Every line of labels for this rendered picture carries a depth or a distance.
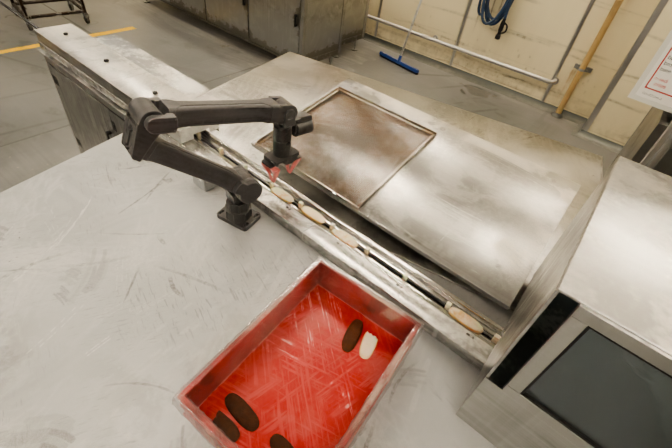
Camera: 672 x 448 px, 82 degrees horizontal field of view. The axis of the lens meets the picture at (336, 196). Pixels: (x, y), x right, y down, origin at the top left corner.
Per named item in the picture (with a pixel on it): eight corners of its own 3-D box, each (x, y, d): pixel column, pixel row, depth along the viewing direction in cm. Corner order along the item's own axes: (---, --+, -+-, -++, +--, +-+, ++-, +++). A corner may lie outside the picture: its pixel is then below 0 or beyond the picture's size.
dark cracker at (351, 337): (353, 317, 105) (353, 315, 104) (366, 323, 104) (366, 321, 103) (338, 348, 98) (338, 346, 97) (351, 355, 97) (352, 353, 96)
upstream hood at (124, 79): (39, 43, 203) (32, 26, 197) (75, 37, 214) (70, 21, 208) (181, 147, 149) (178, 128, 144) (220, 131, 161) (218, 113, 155)
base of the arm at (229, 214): (215, 217, 128) (245, 232, 124) (213, 198, 122) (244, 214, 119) (233, 202, 134) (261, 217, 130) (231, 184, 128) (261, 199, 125)
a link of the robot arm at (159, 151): (102, 137, 91) (116, 159, 85) (134, 89, 89) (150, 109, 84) (237, 189, 128) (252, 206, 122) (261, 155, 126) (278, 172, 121)
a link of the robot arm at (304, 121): (269, 98, 115) (285, 111, 110) (301, 90, 121) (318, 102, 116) (269, 133, 122) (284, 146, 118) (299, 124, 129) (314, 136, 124)
